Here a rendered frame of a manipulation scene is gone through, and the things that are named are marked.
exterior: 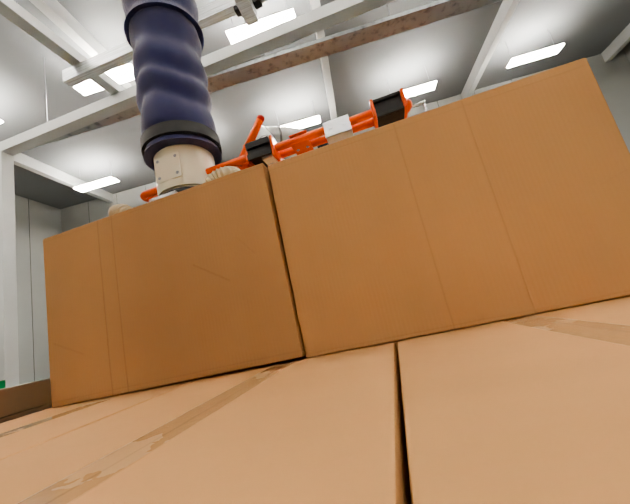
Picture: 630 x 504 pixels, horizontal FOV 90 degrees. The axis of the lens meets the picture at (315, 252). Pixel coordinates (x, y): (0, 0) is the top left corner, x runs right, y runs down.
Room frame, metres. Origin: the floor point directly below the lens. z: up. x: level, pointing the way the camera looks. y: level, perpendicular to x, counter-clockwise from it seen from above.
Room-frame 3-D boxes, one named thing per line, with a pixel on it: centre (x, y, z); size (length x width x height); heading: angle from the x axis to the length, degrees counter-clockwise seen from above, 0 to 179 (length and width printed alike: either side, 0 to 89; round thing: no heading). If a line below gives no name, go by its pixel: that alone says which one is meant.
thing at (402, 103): (0.73, -0.26, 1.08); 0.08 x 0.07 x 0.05; 78
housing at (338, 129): (0.77, -0.13, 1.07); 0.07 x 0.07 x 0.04; 78
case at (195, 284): (0.87, 0.32, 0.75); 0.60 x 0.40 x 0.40; 78
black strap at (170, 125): (0.87, 0.32, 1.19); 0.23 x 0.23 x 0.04
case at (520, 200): (0.75, -0.28, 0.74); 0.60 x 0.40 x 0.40; 78
